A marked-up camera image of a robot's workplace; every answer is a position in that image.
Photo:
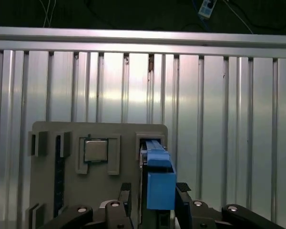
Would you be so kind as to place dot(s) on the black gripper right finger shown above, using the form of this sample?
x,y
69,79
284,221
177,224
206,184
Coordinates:
x,y
195,217

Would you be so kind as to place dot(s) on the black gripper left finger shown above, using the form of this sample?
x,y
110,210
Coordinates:
x,y
119,219

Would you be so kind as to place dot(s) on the hard disk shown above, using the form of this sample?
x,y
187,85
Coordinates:
x,y
160,190

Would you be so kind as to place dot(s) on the grey parts rack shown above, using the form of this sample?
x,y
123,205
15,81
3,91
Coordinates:
x,y
97,188

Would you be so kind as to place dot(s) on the silver CPU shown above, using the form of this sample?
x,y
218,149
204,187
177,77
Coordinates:
x,y
95,150

